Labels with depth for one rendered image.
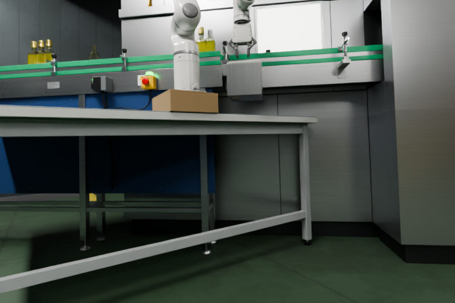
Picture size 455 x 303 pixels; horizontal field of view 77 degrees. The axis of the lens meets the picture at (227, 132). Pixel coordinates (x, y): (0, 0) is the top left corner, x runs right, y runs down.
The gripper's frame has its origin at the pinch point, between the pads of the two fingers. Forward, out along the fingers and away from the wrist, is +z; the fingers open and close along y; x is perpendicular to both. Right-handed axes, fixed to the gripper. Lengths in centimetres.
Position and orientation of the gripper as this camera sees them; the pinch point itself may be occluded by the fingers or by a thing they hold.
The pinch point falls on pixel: (242, 53)
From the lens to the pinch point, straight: 151.3
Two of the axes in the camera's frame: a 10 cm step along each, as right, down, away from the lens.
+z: 0.3, 10.0, -0.3
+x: -1.3, -0.3, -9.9
